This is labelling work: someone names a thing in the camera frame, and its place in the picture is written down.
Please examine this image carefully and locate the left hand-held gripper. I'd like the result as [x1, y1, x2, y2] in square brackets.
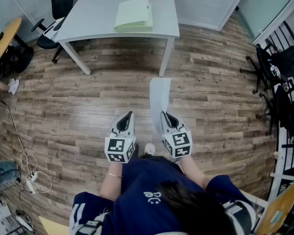
[104, 111, 137, 164]

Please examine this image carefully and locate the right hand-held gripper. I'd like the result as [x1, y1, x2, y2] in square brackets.
[160, 111, 193, 159]

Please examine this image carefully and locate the white A4 paper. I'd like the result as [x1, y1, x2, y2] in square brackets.
[149, 77, 172, 135]

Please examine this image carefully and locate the light green folder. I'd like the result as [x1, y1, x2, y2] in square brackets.
[113, 0, 154, 33]

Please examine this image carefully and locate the person's left forearm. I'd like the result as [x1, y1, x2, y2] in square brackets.
[99, 161, 123, 202]

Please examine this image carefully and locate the person's right forearm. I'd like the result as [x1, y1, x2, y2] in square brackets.
[178, 155, 211, 190]

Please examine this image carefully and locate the person's white shoe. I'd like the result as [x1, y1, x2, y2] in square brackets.
[8, 78, 20, 95]
[144, 142, 157, 156]

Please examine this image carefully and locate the navy blue shirt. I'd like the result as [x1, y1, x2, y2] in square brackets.
[69, 155, 258, 235]

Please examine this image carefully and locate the black mesh swivel chair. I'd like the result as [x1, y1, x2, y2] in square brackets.
[239, 43, 294, 95]
[255, 84, 294, 137]

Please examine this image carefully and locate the white metal shelf rack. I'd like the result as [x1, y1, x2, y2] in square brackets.
[268, 121, 294, 203]

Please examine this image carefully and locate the white black striped cloth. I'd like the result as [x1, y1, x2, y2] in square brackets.
[42, 17, 65, 41]

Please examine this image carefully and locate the yellow paper sheet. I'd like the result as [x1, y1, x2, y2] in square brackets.
[38, 216, 71, 235]

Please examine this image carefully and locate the blue denim bag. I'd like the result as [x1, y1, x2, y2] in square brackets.
[0, 160, 22, 185]

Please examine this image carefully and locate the brown cardboard sheet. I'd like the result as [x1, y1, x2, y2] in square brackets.
[256, 176, 294, 235]

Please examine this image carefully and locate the yellow round table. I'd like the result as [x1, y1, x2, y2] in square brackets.
[0, 17, 35, 74]

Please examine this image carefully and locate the grey black harness strap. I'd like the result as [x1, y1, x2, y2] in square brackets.
[222, 199, 257, 235]
[71, 211, 106, 235]

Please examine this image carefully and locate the white floor cable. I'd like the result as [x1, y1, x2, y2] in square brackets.
[0, 98, 53, 194]

